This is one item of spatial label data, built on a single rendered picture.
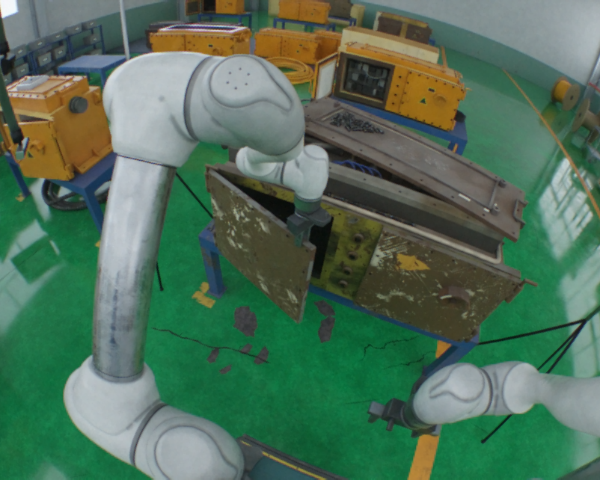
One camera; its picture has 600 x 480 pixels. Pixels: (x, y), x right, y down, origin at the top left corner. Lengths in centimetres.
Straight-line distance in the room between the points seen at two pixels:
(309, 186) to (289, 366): 151
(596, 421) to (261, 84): 50
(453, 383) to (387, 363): 180
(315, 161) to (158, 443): 77
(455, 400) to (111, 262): 59
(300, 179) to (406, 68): 303
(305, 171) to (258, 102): 57
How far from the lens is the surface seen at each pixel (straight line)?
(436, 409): 62
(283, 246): 127
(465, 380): 59
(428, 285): 149
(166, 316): 248
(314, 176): 93
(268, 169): 94
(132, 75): 50
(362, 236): 138
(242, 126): 39
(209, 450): 55
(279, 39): 767
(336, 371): 225
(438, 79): 383
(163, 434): 57
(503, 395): 67
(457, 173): 160
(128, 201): 48
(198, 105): 43
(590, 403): 38
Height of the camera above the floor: 208
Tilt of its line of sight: 47 degrees down
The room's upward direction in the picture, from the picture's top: 8 degrees clockwise
